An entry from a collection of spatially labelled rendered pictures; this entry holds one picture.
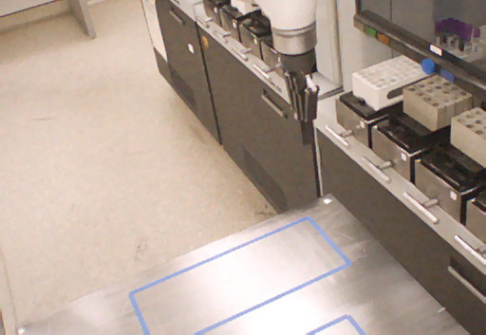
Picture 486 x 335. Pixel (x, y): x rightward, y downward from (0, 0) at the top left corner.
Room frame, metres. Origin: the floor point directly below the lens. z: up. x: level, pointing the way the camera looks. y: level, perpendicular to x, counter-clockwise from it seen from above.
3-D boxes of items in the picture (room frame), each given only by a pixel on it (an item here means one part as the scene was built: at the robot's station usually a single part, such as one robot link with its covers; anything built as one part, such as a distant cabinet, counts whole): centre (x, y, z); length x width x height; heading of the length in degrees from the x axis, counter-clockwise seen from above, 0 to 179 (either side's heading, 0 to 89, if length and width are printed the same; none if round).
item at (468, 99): (1.15, -0.44, 0.85); 0.12 x 0.02 x 0.06; 19
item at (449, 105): (1.14, -0.40, 0.85); 0.12 x 0.02 x 0.06; 19
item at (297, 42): (1.21, -0.14, 1.03); 0.09 x 0.09 x 0.06
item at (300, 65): (1.21, -0.14, 0.96); 0.08 x 0.07 x 0.09; 19
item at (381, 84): (1.31, -0.43, 0.83); 0.30 x 0.10 x 0.06; 109
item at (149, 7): (2.90, 0.33, 0.43); 0.27 x 0.02 x 0.36; 19
